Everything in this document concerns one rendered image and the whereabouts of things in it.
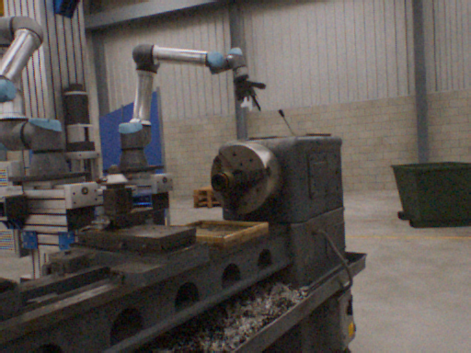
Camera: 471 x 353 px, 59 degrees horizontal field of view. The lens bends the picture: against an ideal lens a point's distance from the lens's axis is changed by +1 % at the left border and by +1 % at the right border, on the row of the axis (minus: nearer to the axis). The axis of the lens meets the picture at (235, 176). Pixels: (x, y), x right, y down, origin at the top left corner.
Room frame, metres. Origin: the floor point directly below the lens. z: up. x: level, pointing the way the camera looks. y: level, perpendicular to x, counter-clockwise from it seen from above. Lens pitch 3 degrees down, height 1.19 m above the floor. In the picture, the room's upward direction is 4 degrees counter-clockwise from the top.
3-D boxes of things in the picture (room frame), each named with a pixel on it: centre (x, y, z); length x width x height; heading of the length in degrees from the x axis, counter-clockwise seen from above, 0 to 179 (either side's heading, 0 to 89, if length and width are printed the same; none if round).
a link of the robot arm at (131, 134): (2.15, 0.52, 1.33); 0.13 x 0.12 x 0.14; 176
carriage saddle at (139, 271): (1.29, 0.37, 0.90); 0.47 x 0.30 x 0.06; 54
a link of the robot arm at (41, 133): (1.71, 0.77, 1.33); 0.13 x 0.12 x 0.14; 82
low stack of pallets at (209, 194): (10.03, 0.45, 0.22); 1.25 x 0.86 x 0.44; 162
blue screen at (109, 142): (8.33, 2.17, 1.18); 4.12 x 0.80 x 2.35; 31
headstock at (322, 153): (2.19, -0.26, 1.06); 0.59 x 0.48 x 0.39; 144
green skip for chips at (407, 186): (6.03, -2.92, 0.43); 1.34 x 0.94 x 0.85; 171
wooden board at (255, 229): (1.64, 0.11, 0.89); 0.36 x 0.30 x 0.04; 54
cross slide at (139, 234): (1.34, 0.35, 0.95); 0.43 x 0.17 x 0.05; 54
